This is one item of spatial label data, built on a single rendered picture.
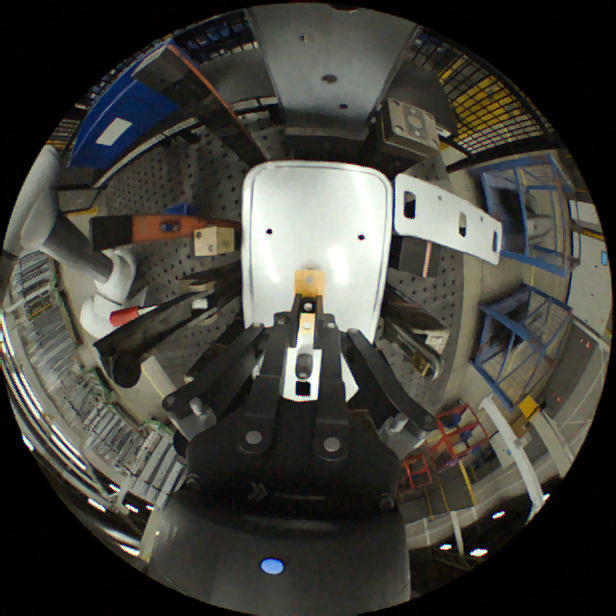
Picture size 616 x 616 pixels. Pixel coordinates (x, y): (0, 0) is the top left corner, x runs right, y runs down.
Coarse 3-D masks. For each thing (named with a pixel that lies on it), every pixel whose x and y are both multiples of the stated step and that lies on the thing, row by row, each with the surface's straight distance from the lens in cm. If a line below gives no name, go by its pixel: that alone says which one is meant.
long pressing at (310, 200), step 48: (288, 192) 27; (336, 192) 27; (384, 192) 29; (240, 240) 28; (288, 240) 26; (336, 240) 26; (384, 240) 28; (288, 288) 27; (336, 288) 27; (384, 288) 29; (288, 384) 37
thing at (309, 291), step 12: (300, 276) 21; (312, 276) 21; (324, 276) 21; (300, 288) 21; (312, 288) 21; (324, 288) 21; (312, 300) 21; (312, 312) 21; (300, 324) 23; (312, 324) 23
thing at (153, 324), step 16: (176, 304) 21; (144, 320) 19; (160, 320) 21; (176, 320) 22; (192, 320) 23; (112, 336) 18; (128, 336) 18; (144, 336) 20; (160, 336) 21; (176, 336) 21; (96, 352) 18; (112, 352) 19; (128, 352) 16; (144, 352) 19; (112, 368) 15; (128, 368) 16; (128, 384) 16
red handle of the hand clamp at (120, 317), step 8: (152, 304) 27; (160, 304) 26; (192, 304) 25; (200, 304) 25; (112, 312) 29; (120, 312) 28; (128, 312) 27; (136, 312) 27; (144, 312) 26; (112, 320) 29; (120, 320) 28; (128, 320) 28
